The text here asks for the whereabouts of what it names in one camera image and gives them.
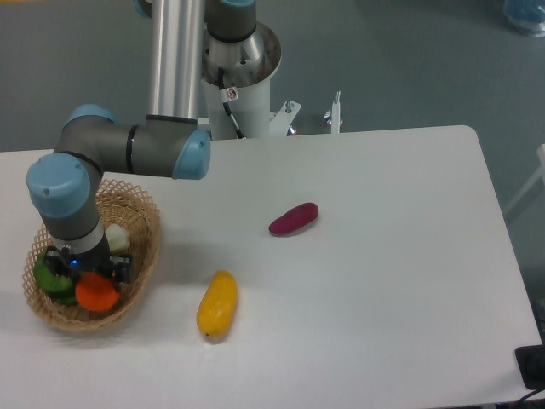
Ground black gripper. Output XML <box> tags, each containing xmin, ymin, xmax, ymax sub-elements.
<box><xmin>44</xmin><ymin>236</ymin><xmax>134</xmax><ymax>289</ymax></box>

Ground orange fruit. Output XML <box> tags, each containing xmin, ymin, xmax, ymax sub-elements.
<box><xmin>75</xmin><ymin>272</ymin><xmax>120</xmax><ymax>312</ymax></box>

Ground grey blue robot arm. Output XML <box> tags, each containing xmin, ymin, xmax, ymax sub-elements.
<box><xmin>26</xmin><ymin>1</ymin><xmax>256</xmax><ymax>283</ymax></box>

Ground woven wicker basket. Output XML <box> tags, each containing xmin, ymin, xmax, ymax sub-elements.
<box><xmin>22</xmin><ymin>179</ymin><xmax>161</xmax><ymax>332</ymax></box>

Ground green bok choy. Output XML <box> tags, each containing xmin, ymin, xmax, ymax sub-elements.
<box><xmin>32</xmin><ymin>224</ymin><xmax>130</xmax><ymax>307</ymax></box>

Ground yellow mango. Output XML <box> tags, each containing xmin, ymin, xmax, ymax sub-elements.
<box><xmin>196</xmin><ymin>270</ymin><xmax>238</xmax><ymax>340</ymax></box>

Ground purple sweet potato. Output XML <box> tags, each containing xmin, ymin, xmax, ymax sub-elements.
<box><xmin>268</xmin><ymin>202</ymin><xmax>319</xmax><ymax>236</ymax></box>

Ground black device at edge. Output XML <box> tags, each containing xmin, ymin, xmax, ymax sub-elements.
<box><xmin>514</xmin><ymin>344</ymin><xmax>544</xmax><ymax>390</ymax></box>

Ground blue bag in corner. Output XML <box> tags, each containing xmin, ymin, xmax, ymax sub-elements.
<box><xmin>503</xmin><ymin>0</ymin><xmax>544</xmax><ymax>37</ymax></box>

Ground black cable on pedestal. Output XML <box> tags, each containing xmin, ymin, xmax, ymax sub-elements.
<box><xmin>216</xmin><ymin>66</ymin><xmax>248</xmax><ymax>140</ymax></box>

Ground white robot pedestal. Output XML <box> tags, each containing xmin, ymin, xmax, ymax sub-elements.
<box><xmin>202</xmin><ymin>22</ymin><xmax>301</xmax><ymax>141</ymax></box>

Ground white clamp bracket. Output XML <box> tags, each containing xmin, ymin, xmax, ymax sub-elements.
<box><xmin>324</xmin><ymin>90</ymin><xmax>344</xmax><ymax>134</ymax></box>

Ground white frame at right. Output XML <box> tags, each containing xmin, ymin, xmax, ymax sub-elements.
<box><xmin>502</xmin><ymin>144</ymin><xmax>544</xmax><ymax>224</ymax></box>

